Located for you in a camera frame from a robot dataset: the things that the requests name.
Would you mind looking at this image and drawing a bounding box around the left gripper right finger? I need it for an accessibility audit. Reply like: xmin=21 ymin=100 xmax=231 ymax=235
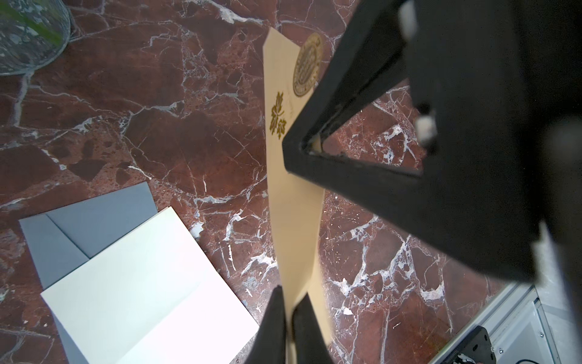
xmin=292 ymin=294 xmax=333 ymax=364

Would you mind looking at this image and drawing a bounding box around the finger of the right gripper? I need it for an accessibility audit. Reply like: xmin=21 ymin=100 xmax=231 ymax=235
xmin=282 ymin=1 xmax=539 ymax=281

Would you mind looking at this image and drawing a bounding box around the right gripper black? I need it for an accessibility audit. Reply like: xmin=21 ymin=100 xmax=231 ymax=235
xmin=512 ymin=1 xmax=581 ymax=322

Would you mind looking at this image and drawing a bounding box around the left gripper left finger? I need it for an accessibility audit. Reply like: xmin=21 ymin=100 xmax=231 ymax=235
xmin=245 ymin=286 xmax=286 ymax=364

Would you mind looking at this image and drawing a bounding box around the cream paper sheet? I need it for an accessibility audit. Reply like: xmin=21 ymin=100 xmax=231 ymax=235
xmin=42 ymin=208 xmax=258 ymax=363

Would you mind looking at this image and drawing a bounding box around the brown kraft envelope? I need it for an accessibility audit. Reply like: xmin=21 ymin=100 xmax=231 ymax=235
xmin=263 ymin=28 xmax=333 ymax=344

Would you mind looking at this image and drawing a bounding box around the blue glass vase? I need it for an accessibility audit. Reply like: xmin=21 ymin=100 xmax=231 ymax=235
xmin=1 ymin=0 xmax=71 ymax=76

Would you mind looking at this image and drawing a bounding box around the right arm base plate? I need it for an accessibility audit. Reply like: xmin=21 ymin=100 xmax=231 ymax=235
xmin=441 ymin=326 xmax=497 ymax=364

